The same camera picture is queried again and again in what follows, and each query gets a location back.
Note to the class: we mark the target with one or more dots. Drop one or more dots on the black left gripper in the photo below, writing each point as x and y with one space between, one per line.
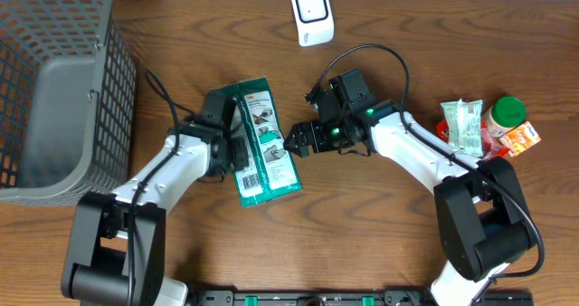
243 147

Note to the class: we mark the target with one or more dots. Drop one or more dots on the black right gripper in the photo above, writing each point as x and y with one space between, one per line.
302 129

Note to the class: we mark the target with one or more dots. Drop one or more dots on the green white package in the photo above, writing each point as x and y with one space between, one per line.
271 172

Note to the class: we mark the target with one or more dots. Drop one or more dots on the light blue tissue pack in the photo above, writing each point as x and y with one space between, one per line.
464 124

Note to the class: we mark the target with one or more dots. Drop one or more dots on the red snack bag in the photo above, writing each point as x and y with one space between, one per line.
491 147

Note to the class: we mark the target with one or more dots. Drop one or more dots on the green capped white jar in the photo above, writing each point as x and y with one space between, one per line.
503 116

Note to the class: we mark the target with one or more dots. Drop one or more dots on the orange tissue pack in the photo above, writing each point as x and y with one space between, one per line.
520 139

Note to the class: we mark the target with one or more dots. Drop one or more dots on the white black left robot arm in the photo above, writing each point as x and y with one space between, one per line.
117 246

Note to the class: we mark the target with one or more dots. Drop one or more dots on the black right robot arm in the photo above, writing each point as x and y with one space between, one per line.
482 215

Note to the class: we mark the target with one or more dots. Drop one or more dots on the white barcode scanner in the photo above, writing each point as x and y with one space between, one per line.
314 21

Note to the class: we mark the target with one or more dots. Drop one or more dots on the grey plastic mesh basket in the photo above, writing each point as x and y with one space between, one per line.
68 93

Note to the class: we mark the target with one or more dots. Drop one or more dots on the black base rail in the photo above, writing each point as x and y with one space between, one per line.
385 298

